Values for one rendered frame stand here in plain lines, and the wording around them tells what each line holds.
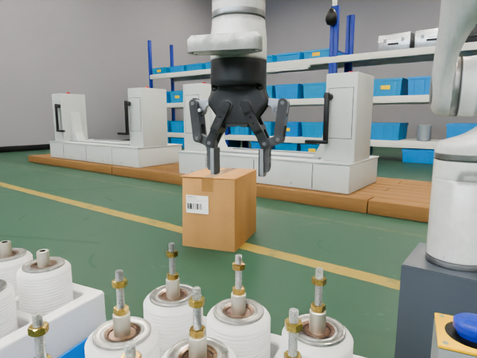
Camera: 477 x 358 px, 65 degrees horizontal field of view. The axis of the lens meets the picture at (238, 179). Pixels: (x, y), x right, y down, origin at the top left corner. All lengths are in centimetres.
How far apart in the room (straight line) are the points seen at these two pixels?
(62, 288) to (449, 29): 78
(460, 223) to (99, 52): 733
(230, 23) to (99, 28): 730
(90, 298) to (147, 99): 286
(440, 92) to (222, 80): 34
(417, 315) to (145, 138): 309
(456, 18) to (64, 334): 81
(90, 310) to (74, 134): 393
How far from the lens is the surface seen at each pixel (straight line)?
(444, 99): 65
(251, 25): 50
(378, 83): 502
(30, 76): 701
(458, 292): 68
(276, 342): 66
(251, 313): 58
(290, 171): 247
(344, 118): 236
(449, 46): 62
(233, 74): 48
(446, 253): 69
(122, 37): 804
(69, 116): 473
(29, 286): 81
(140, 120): 354
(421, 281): 68
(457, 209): 66
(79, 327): 84
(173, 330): 62
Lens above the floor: 54
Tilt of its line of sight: 9 degrees down
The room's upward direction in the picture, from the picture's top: straight up
